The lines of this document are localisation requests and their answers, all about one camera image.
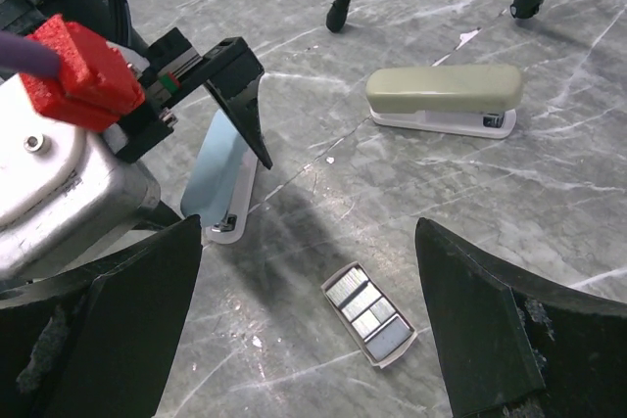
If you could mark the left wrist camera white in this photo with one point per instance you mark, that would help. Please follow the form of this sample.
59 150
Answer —
65 195

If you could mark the light blue stapler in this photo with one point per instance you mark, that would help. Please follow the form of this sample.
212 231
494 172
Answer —
220 185

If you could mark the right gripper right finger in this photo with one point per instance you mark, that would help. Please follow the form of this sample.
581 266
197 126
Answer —
513 344

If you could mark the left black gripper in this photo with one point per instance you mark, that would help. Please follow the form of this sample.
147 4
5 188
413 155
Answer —
232 73

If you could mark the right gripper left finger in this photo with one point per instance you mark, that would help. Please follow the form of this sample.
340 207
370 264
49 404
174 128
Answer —
99 340

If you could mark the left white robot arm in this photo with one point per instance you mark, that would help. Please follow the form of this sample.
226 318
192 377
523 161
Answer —
109 18

